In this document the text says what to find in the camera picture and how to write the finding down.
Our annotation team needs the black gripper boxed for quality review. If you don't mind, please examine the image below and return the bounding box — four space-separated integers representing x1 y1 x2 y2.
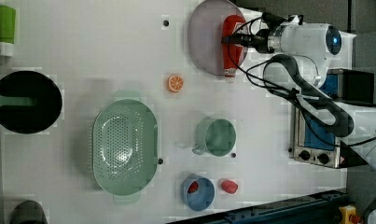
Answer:
221 29 273 54

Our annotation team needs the red ketchup bottle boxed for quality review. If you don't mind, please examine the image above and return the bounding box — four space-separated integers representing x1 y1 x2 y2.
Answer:
222 15 245 82

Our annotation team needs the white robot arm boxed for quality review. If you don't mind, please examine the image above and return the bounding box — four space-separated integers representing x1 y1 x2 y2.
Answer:
221 22 376 171

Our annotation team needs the grey round plate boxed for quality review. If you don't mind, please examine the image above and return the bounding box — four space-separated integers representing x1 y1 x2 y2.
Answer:
187 0 243 76

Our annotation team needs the orange slice toy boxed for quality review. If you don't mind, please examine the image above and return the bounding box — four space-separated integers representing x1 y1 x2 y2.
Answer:
167 75 184 92

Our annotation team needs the green mug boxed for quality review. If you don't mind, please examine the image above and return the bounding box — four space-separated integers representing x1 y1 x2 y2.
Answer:
192 118 236 157

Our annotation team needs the silver black toaster oven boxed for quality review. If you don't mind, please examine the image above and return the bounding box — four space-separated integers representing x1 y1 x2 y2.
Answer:
289 69 374 169

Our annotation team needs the red strawberry toy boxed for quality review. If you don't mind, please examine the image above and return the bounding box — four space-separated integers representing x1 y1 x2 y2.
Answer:
221 179 239 194

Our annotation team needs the green perforated colander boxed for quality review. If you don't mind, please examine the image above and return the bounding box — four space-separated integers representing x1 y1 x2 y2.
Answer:
91 91 158 204

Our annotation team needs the red strawberry in cup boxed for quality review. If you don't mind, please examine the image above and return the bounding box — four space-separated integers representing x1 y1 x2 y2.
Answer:
188 181 199 193

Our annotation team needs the blue cup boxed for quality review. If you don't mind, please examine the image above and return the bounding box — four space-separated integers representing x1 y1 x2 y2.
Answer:
180 174 216 211

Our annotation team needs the yellow emergency stop button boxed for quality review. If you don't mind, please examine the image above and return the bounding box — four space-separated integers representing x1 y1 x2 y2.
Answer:
339 205 363 224

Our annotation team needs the black pan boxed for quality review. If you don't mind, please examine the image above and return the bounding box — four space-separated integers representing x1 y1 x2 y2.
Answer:
0 71 63 134

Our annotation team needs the green white bottle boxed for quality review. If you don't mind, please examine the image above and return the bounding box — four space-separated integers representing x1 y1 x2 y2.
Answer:
0 5 16 57

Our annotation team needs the green spatula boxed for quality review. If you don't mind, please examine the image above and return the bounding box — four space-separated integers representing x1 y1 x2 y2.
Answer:
0 95 35 107

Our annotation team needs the dark grey object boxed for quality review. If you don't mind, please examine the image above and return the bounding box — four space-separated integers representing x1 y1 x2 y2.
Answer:
9 201 49 224

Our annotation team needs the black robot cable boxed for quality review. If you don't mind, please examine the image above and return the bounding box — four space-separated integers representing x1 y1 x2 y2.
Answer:
227 16 376 150

